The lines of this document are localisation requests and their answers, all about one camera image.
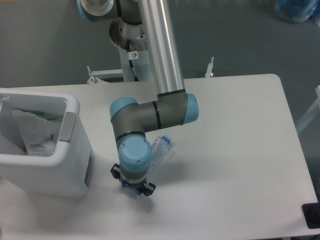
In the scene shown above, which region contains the white rectangular trash can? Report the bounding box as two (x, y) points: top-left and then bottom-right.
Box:
(0, 88), (93, 197)

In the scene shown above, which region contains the white metal base frame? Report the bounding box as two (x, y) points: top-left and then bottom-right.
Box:
(86, 56), (215, 84)

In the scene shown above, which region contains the clear plastic water bottle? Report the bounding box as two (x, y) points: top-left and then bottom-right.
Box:
(118, 135), (172, 195)

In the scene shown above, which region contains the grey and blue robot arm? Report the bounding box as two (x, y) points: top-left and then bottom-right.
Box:
(77, 0), (199, 196)

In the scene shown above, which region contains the white and green plastic bag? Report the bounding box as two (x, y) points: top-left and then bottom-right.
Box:
(11, 108), (64, 157)

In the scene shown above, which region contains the black device at table edge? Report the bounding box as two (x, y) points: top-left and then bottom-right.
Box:
(302, 202), (320, 229)

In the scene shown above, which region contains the blue plastic bag on floor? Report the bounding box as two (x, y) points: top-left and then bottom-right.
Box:
(274, 0), (320, 24)

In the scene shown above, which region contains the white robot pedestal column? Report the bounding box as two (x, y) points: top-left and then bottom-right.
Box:
(109, 17), (154, 82)

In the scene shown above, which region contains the black cable on pedestal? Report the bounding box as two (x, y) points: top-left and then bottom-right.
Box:
(126, 38), (139, 82)

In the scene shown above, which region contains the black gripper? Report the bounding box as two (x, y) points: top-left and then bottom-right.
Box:
(110, 163), (156, 197)

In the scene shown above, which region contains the white frame at right edge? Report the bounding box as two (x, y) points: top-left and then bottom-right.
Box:
(296, 85), (320, 135)

